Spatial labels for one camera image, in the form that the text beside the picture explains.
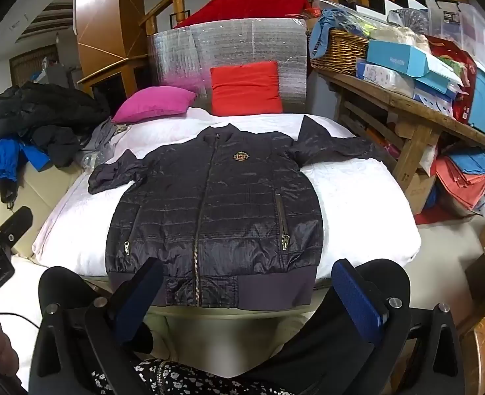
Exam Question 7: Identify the wooden stair railing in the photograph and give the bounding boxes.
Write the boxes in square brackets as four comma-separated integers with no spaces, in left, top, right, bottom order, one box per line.
[139,0,467,36]

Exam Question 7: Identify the large red cushion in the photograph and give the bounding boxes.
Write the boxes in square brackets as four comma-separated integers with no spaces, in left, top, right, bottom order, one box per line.
[174,0,311,29]

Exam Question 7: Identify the dark quilted zip jacket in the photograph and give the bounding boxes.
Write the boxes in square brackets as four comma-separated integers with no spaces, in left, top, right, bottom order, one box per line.
[88,115,388,309]

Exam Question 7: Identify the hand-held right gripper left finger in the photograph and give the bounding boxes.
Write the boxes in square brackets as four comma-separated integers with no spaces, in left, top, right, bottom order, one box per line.
[28,257,165,395]

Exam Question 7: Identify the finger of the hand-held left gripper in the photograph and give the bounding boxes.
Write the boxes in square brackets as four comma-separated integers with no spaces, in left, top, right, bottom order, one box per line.
[0,206,34,256]

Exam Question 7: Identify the wooden column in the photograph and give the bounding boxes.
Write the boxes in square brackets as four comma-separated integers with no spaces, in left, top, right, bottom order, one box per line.
[74,0,146,87]

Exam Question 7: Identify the red gift bag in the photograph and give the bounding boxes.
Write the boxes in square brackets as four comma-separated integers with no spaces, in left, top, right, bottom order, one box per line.
[427,35,478,123]

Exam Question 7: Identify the pink pillow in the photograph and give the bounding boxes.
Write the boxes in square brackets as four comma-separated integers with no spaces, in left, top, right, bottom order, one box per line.
[111,87,198,124]

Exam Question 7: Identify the stack of red folded cloths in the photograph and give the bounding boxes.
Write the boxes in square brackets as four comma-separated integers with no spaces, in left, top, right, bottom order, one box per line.
[435,147,485,215]

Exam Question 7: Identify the white printed tissue pack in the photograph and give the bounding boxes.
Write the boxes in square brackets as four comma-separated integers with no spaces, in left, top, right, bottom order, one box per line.
[355,60,417,96]

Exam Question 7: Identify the wicker basket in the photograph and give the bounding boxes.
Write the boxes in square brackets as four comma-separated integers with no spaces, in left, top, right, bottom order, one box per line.
[310,29,370,77]

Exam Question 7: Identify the blue cloth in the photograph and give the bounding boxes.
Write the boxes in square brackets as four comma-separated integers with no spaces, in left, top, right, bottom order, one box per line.
[310,8,352,59]

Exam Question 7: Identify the grey cloth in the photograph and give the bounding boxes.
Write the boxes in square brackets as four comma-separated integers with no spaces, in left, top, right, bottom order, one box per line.
[78,117,132,169]

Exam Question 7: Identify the clear plastic storage box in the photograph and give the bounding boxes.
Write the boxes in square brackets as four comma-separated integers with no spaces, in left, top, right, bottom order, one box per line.
[425,0,485,63]

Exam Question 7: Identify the blue jacket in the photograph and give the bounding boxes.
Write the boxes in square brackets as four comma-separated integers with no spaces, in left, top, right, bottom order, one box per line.
[0,138,54,186]

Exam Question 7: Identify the red pillow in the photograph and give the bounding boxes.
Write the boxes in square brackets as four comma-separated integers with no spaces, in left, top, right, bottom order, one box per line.
[210,61,284,116]

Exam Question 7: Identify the silver foil insulation mat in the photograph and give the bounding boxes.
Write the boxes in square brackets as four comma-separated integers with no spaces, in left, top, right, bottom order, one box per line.
[148,17,309,114]

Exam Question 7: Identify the cream sofa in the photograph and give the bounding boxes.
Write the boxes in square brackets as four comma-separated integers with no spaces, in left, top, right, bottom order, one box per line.
[0,160,91,260]

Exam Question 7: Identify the white quilted blanket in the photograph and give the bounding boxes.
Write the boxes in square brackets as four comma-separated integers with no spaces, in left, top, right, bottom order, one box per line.
[32,107,422,282]

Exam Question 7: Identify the person's floral clothing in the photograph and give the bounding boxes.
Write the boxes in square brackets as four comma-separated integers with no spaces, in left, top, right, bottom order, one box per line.
[90,358,245,395]

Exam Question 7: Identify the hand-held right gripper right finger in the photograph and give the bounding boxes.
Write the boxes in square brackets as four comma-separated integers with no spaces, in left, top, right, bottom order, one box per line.
[332,258,471,395]

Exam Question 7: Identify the black cable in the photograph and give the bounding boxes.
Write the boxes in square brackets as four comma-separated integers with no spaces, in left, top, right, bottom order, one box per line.
[0,313,42,327]

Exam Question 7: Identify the pile of black jackets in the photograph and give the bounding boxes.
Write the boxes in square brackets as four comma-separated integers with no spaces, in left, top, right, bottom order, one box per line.
[0,81,111,169]

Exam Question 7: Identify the brown cardboard box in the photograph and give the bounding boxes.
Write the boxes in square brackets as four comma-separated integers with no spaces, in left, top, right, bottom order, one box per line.
[402,168,437,215]

